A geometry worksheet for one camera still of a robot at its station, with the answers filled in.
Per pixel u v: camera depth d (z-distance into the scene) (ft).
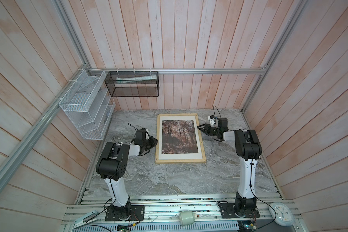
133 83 3.39
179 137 3.41
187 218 2.14
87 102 2.44
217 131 2.98
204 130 3.26
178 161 2.98
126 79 2.97
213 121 3.31
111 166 1.65
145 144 2.82
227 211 2.40
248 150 2.03
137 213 2.40
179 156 3.08
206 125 3.22
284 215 2.31
